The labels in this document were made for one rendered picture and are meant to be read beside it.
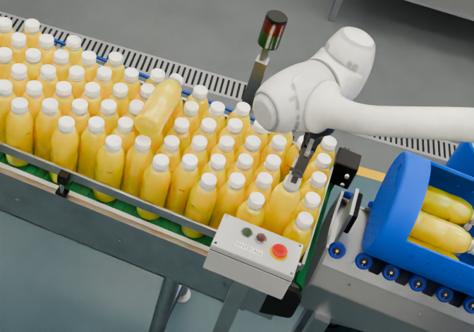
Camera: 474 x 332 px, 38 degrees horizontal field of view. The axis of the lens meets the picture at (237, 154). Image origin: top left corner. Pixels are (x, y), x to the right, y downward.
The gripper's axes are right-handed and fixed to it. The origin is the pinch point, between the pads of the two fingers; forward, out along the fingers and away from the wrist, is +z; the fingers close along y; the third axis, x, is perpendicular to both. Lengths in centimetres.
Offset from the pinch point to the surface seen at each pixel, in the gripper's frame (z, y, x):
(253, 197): 9.3, -3.8, 7.2
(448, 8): 90, 267, -57
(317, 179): 9.3, 10.3, -6.2
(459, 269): 8.7, -1.0, -45.1
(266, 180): 9.3, 3.3, 5.8
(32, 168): 30, -5, 65
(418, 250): 7.9, -0.9, -34.3
